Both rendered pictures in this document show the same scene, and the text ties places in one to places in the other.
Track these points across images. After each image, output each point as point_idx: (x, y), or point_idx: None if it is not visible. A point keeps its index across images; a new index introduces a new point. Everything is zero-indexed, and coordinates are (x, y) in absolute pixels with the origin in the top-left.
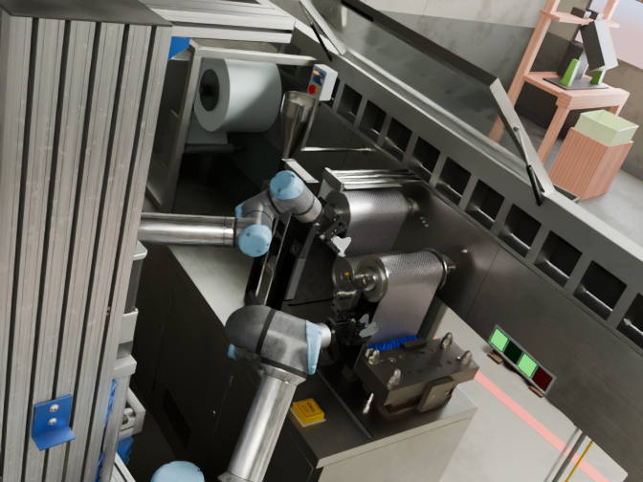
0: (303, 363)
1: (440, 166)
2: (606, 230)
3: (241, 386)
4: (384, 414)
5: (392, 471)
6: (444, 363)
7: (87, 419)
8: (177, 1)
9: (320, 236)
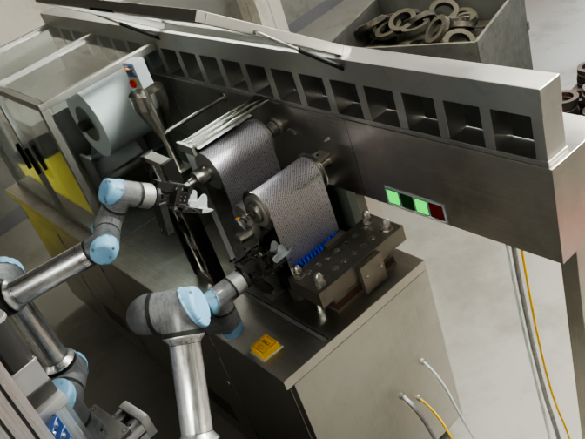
0: (190, 323)
1: (272, 79)
2: (396, 61)
3: (224, 352)
4: (335, 314)
5: (377, 354)
6: (367, 241)
7: None
8: None
9: (173, 210)
